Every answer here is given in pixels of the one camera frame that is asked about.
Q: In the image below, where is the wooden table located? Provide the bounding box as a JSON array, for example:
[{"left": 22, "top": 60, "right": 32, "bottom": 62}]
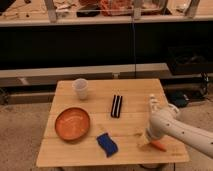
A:
[{"left": 37, "top": 79, "right": 189, "bottom": 167}]

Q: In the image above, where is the black bin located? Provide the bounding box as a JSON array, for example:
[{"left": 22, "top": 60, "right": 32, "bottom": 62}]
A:
[{"left": 166, "top": 45, "right": 213, "bottom": 75}]

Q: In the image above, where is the white ceramic cup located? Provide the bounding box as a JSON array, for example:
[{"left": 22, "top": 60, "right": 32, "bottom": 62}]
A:
[{"left": 72, "top": 78, "right": 88, "bottom": 100}]

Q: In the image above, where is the orange pepper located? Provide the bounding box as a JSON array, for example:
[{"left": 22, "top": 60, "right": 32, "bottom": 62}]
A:
[{"left": 150, "top": 141, "right": 166, "bottom": 152}]

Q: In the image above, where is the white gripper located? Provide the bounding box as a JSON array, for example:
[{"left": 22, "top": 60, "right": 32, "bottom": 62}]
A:
[{"left": 137, "top": 127, "right": 164, "bottom": 148}]

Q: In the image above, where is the black white striped block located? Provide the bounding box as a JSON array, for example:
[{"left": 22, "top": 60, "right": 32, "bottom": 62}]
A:
[{"left": 110, "top": 95, "right": 123, "bottom": 118}]

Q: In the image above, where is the black cable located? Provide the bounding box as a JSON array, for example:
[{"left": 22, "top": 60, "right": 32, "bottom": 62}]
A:
[{"left": 131, "top": 16, "right": 138, "bottom": 80}]

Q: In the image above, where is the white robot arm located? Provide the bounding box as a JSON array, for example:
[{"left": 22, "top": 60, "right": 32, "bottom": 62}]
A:
[{"left": 138, "top": 94, "right": 213, "bottom": 159}]

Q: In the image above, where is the blue sponge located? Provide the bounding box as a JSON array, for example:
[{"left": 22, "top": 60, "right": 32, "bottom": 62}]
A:
[{"left": 96, "top": 133, "right": 118, "bottom": 157}]

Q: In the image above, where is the orange plate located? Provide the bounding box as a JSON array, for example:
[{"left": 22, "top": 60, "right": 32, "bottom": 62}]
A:
[{"left": 55, "top": 107, "right": 90, "bottom": 141}]

